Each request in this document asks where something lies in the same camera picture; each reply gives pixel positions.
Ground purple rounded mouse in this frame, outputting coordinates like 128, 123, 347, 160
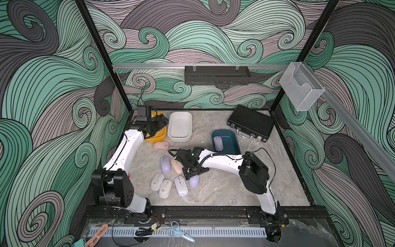
213, 136, 224, 152
188, 175, 200, 189

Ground purple slim mouse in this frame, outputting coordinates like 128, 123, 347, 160
159, 156, 172, 175

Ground dark teal storage box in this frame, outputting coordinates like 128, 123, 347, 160
211, 129, 241, 155

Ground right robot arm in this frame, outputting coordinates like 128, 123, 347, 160
168, 147, 279, 215

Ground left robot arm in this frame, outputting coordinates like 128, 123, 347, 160
91, 105, 169, 214

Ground yellow storage box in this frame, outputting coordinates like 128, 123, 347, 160
145, 112, 167, 143

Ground white storage box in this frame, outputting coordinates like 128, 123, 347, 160
168, 112, 192, 142

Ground pink mouse near yellow box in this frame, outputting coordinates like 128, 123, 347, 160
153, 141, 170, 151

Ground peach flat mouse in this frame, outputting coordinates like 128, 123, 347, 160
171, 158, 184, 175

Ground pale lilac white mouse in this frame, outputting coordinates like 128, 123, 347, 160
174, 176, 189, 197

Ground white mouse middle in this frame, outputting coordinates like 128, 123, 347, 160
158, 180, 173, 199

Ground white mouse left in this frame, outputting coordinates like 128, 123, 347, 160
150, 173, 165, 191

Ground black briefcase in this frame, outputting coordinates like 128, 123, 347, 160
227, 105, 275, 142

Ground blue handled scissors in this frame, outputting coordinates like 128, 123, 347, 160
167, 221, 195, 243

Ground white slotted cable duct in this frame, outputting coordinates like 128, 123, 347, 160
87, 226, 268, 238

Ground aluminium wall rail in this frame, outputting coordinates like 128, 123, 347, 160
112, 63, 291, 71

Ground black wall shelf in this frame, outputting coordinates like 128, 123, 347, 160
184, 65, 251, 86

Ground orange cable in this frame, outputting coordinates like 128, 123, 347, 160
84, 224, 109, 247

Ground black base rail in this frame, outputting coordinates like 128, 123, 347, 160
81, 206, 329, 225

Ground clear mesh wall bin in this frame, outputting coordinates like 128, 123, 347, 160
279, 62, 325, 112

